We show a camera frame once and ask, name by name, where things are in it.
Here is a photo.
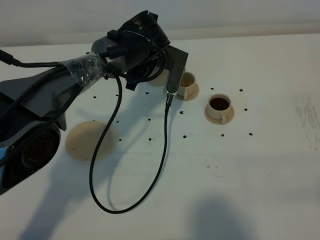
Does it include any black braided camera cable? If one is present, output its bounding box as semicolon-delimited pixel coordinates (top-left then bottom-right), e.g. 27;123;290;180
89;72;175;214

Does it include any beige teacup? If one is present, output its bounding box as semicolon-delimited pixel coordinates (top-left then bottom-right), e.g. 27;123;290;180
207;93;232;125
179;71;196;87

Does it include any beige rear saucer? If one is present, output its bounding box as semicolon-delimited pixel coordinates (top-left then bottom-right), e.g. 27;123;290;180
176;82;200;101

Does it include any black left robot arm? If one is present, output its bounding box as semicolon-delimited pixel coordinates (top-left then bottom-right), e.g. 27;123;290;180
0;11;188;193

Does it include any beige teapot saucer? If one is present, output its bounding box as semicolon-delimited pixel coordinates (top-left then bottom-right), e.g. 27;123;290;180
65;120;115;162

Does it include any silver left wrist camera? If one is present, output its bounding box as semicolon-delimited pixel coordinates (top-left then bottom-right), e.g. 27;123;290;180
163;85;177;96

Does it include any beige teapot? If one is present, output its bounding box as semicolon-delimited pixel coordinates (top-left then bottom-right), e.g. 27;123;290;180
147;69;170;87

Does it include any beige front teacup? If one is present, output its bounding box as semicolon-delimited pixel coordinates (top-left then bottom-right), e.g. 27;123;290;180
207;93;232;125

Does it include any beige rear teacup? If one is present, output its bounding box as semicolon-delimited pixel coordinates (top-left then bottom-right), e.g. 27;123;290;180
179;71;196;87

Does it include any beige front saucer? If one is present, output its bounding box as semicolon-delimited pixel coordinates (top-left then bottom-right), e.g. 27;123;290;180
204;104;235;125

